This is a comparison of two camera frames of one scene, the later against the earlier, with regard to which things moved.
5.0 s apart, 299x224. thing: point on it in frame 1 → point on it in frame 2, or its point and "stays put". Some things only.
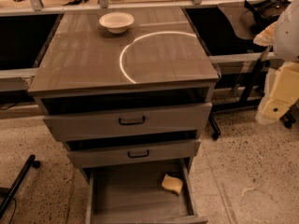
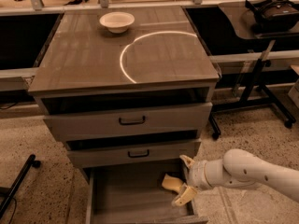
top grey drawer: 157,121 stays put
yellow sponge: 173,184 stays put
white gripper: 288,36 → 197,174
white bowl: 117,22 stays put
